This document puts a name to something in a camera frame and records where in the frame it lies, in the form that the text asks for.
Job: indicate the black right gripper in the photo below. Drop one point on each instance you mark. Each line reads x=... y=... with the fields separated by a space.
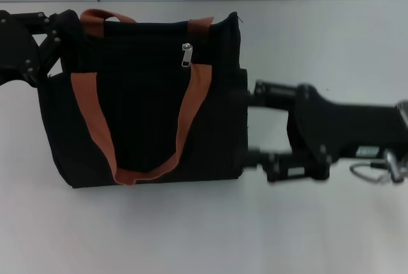
x=344 y=130

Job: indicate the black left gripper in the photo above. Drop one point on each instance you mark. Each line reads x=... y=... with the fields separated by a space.
x=14 y=51

